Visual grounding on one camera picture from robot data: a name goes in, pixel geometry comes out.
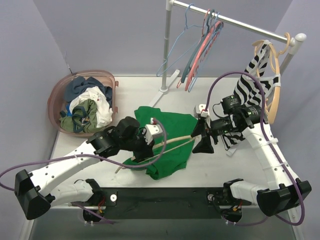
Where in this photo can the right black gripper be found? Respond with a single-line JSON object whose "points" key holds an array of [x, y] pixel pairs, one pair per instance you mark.
{"points": [[206, 131]]}

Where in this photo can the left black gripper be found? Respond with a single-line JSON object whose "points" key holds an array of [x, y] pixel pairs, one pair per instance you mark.
{"points": [[144, 150]]}

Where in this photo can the cream yellow hanger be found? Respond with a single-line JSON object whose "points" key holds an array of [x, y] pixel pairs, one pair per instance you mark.
{"points": [[156, 146]]}

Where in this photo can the green tank top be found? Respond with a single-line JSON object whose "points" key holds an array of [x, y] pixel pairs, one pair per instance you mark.
{"points": [[177, 152]]}

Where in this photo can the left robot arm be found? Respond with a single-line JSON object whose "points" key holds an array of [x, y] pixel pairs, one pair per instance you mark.
{"points": [[41, 189]]}

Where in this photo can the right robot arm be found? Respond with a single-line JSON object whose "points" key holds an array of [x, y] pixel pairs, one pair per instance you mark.
{"points": [[284, 188]]}

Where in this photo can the striped black white tank top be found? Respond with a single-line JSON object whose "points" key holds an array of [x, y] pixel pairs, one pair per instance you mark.
{"points": [[246, 89]]}

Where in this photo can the orange hanger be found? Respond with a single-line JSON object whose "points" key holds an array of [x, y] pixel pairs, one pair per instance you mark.
{"points": [[271, 102]]}

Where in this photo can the pink hanger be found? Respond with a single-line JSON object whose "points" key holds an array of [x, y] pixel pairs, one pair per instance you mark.
{"points": [[200, 57]]}

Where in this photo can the teal hanger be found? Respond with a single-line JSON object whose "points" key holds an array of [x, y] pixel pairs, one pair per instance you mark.
{"points": [[195, 55]]}

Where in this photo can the pile of clothes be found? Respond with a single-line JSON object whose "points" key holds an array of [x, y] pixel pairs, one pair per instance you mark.
{"points": [[88, 106]]}

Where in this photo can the pink laundry basket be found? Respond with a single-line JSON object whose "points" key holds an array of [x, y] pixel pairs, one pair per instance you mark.
{"points": [[56, 102]]}

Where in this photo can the white clothes rack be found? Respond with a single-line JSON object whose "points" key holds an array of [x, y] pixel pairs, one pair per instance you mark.
{"points": [[294, 42]]}

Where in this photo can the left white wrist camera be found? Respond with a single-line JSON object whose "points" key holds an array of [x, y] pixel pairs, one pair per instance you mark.
{"points": [[153, 131]]}

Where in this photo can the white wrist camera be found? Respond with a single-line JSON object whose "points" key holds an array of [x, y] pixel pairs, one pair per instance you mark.
{"points": [[200, 111], [153, 131]]}

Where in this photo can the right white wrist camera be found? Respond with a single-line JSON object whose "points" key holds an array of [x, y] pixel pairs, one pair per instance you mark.
{"points": [[200, 111]]}

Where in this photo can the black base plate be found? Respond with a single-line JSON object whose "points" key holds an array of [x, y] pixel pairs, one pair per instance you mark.
{"points": [[163, 203]]}

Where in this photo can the light blue wire hanger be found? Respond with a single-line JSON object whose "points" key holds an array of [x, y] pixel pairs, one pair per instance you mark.
{"points": [[216, 31]]}

